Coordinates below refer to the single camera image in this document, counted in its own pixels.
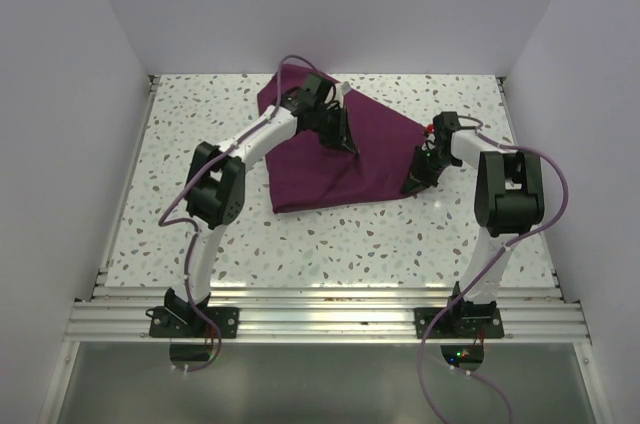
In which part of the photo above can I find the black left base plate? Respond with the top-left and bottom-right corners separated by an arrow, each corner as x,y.
145,306 -> 240,339

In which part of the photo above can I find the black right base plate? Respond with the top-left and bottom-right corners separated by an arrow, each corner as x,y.
413,307 -> 505,340

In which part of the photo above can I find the purple cloth mat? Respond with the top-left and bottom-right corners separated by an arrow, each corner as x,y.
266,91 -> 424,214

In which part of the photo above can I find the aluminium rail frame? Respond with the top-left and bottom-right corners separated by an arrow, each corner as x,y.
42,74 -> 598,423

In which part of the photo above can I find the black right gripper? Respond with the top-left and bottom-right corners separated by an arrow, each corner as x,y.
400,145 -> 459,195

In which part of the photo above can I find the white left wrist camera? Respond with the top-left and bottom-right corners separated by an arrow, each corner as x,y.
336,81 -> 351,99

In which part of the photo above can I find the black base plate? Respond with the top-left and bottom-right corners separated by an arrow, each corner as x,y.
145,306 -> 240,339
413,307 -> 505,340

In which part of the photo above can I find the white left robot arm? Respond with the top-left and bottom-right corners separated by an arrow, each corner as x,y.
158,72 -> 358,337

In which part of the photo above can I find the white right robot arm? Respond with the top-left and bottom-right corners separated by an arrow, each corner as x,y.
401,112 -> 545,337

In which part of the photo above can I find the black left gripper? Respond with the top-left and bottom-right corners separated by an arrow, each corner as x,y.
311,104 -> 356,153

